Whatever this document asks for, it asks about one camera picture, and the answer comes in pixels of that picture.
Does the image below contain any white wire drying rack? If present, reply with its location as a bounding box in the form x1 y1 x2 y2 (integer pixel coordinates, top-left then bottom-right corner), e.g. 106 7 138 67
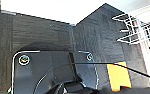
110 11 150 46

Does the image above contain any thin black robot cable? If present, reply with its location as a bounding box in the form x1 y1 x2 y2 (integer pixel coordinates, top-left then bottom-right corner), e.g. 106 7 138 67
68 51 150 82

